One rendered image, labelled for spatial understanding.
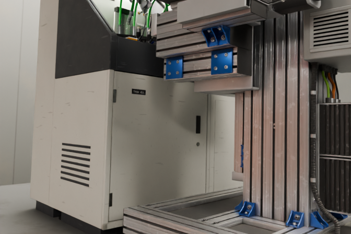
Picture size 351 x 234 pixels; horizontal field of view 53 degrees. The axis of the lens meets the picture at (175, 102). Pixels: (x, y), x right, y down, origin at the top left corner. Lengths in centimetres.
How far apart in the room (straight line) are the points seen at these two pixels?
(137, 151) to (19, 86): 184
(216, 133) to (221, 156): 14
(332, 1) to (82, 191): 135
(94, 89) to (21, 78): 169
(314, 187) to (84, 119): 110
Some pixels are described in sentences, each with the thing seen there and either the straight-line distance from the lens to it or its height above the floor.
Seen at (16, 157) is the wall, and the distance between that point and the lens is 335.
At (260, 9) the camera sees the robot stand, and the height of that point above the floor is 89.
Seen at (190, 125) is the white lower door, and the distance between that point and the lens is 195.
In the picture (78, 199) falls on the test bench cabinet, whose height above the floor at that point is 16.
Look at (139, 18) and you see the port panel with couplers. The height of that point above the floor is 126.
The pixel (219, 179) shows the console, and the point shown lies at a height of 23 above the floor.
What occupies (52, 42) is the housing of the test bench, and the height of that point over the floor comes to 101.
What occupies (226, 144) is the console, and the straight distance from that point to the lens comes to 220.
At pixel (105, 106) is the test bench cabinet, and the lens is 163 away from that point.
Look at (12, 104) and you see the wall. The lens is 332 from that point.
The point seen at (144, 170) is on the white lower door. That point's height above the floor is 32.
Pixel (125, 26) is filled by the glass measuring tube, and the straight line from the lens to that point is 238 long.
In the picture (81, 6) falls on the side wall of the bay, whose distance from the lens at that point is 197.
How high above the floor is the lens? 54
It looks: 4 degrees up
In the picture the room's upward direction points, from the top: 2 degrees clockwise
